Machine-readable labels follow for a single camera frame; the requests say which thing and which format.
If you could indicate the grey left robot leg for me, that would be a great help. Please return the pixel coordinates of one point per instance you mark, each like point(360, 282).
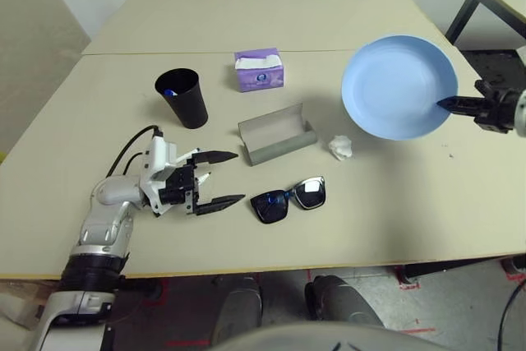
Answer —
point(238, 310)

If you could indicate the grey right robot leg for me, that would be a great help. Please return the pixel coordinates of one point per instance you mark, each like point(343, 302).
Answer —
point(341, 301)

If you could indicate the beige side table black frame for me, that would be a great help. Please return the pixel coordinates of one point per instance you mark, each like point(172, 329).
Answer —
point(505, 1)

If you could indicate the black table foot bar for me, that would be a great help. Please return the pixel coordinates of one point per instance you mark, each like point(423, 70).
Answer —
point(139, 287)
point(444, 269)

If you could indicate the white marker with black cap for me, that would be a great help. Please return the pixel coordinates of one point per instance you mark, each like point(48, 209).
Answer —
point(204, 178)

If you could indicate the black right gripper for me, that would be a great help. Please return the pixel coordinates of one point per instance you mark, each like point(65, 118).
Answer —
point(501, 110)

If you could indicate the black plastic cup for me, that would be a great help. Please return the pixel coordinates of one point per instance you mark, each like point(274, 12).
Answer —
point(191, 108)

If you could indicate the grey robot torso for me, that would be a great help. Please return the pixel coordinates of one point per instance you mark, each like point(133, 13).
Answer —
point(328, 338)

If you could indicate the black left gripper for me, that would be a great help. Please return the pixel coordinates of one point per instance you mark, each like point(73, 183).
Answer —
point(178, 186)

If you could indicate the grey robot leg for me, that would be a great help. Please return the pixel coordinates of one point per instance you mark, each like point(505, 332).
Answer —
point(341, 301)
point(238, 310)

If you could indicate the black sunglasses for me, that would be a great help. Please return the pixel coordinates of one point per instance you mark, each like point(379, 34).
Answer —
point(271, 207)

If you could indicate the purple tissue box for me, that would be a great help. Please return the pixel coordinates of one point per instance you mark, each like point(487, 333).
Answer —
point(261, 77)

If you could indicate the white tissue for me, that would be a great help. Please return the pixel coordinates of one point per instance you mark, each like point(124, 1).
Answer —
point(340, 147)

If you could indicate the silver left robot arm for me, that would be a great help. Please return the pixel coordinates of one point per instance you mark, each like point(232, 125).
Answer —
point(111, 195)

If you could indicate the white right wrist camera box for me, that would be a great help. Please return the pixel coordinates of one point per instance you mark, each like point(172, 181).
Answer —
point(522, 112)

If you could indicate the blue plate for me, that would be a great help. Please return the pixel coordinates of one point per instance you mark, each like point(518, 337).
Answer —
point(394, 88)

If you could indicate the grey glasses case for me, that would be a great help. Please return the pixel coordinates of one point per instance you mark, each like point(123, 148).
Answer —
point(275, 149)

